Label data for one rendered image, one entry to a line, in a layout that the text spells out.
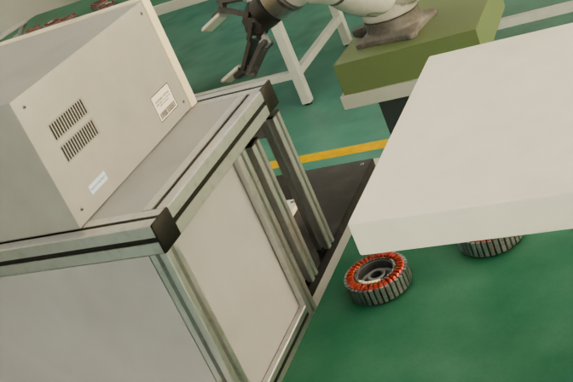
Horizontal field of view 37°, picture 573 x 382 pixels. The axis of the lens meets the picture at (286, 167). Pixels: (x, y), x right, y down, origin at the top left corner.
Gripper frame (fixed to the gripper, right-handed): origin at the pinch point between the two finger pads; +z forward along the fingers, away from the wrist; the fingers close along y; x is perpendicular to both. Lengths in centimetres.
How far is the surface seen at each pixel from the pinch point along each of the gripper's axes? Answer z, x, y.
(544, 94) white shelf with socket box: -92, 57, -62
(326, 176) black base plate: -9.8, -7.6, -36.7
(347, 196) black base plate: -18.2, -1.5, -44.6
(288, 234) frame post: -26, 27, -53
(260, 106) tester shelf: -36, 33, -33
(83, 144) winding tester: -30, 64, -36
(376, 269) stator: -34, 18, -64
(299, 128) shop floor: 140, -183, 49
